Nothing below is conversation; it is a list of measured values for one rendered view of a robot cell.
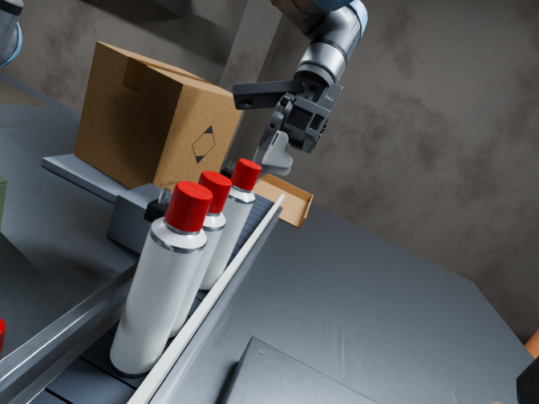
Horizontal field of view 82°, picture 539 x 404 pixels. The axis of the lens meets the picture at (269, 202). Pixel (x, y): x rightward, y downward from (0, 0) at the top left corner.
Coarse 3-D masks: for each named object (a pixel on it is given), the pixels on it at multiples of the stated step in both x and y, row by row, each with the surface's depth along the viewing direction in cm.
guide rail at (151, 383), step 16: (272, 208) 79; (240, 256) 53; (224, 272) 47; (224, 288) 46; (208, 304) 40; (192, 320) 36; (176, 336) 33; (176, 352) 32; (160, 368) 29; (144, 384) 27; (144, 400) 26
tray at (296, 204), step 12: (264, 180) 127; (276, 180) 126; (264, 192) 114; (276, 192) 120; (288, 192) 126; (300, 192) 125; (288, 204) 113; (300, 204) 119; (288, 216) 102; (300, 216) 107
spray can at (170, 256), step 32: (192, 192) 26; (160, 224) 27; (192, 224) 26; (160, 256) 26; (192, 256) 27; (160, 288) 27; (128, 320) 29; (160, 320) 29; (128, 352) 30; (160, 352) 32
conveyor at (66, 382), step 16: (256, 208) 84; (256, 224) 75; (240, 240) 65; (256, 240) 68; (192, 304) 43; (112, 336) 34; (96, 352) 32; (80, 368) 30; (96, 368) 30; (64, 384) 28; (80, 384) 29; (96, 384) 29; (112, 384) 30; (128, 384) 30; (32, 400) 26; (48, 400) 27; (64, 400) 27; (80, 400) 28; (96, 400) 28; (112, 400) 29; (128, 400) 29
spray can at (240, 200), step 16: (240, 160) 41; (240, 176) 41; (256, 176) 41; (240, 192) 41; (224, 208) 42; (240, 208) 42; (240, 224) 43; (224, 240) 43; (224, 256) 45; (208, 272) 45; (208, 288) 46
